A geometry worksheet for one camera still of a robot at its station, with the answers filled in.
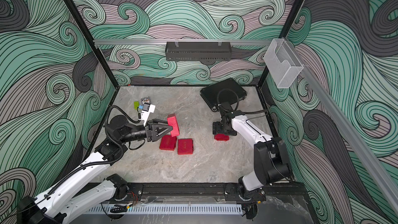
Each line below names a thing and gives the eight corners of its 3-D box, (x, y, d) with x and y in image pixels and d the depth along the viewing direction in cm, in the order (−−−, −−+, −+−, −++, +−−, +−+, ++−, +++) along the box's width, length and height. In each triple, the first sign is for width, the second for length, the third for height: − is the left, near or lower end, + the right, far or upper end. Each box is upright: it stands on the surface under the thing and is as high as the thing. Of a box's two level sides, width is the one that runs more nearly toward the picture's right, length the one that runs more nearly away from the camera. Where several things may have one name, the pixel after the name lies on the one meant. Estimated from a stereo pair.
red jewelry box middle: (177, 154, 87) (176, 152, 85) (178, 141, 93) (177, 138, 90) (193, 154, 87) (193, 152, 85) (193, 141, 93) (193, 138, 90)
